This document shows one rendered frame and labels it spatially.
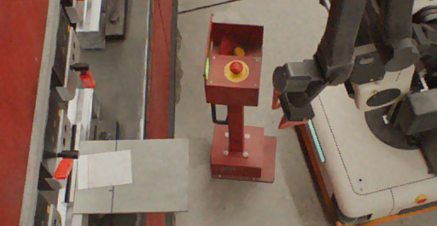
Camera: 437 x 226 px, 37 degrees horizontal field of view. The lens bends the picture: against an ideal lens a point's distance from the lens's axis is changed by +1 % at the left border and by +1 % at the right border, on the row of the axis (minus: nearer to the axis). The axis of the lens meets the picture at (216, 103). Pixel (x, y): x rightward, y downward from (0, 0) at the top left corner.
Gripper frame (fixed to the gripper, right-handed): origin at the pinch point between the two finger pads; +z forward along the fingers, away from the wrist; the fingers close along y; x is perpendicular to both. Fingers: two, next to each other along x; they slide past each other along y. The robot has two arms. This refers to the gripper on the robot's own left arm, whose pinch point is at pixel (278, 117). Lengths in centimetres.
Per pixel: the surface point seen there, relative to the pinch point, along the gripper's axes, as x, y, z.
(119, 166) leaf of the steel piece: -35.8, 2.9, 17.6
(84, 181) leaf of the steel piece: -43.6, 4.3, 21.5
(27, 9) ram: -63, -8, -25
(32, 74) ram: -63, 1, -18
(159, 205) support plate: -29.4, 14.4, 14.5
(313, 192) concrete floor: 65, -10, 79
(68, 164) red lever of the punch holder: -55, 12, -5
